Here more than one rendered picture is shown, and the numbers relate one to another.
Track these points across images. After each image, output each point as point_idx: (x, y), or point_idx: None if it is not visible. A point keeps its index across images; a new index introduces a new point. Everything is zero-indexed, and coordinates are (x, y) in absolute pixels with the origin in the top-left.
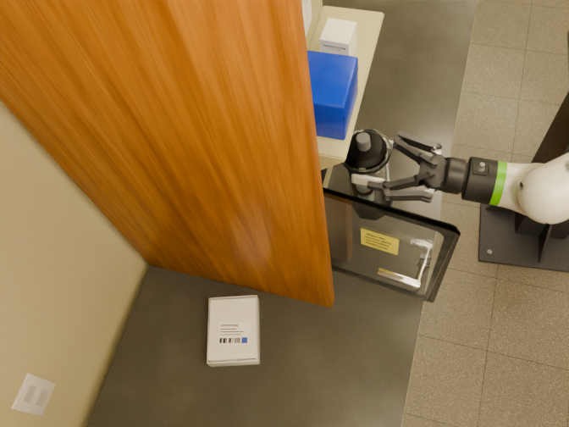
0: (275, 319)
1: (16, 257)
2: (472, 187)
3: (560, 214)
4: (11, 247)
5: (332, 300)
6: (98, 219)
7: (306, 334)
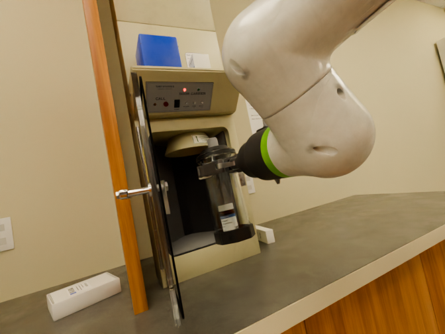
0: (105, 304)
1: (59, 160)
2: (248, 141)
3: (236, 26)
4: (61, 154)
5: (135, 296)
6: (114, 199)
7: (96, 321)
